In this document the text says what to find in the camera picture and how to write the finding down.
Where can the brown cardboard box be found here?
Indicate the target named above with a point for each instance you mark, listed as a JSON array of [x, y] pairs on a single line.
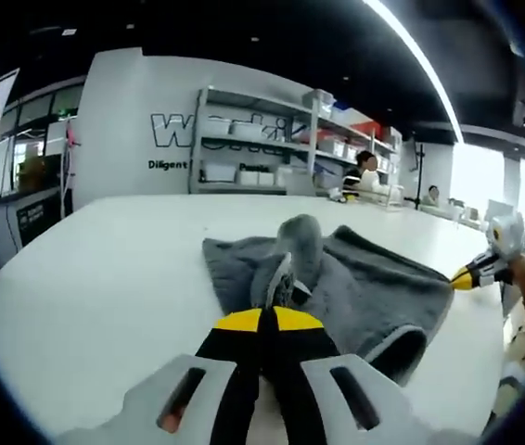
[[30, 174]]

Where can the black cabinet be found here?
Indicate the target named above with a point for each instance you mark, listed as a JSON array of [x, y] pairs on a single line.
[[40, 218]]

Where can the grey towel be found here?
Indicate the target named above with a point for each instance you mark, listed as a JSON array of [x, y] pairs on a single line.
[[374, 287]]

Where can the grey metal shelf rack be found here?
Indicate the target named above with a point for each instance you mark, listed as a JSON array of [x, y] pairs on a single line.
[[253, 143]]

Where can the black tripod stand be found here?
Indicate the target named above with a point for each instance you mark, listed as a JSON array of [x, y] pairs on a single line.
[[420, 176]]

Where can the pink hanging item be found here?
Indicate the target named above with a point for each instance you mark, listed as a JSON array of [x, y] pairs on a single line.
[[72, 136]]

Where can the group of white storage bins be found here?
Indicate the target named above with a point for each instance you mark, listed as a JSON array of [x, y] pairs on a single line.
[[218, 172]]

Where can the ceiling light strip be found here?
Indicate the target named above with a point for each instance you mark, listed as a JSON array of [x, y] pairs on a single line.
[[425, 65]]

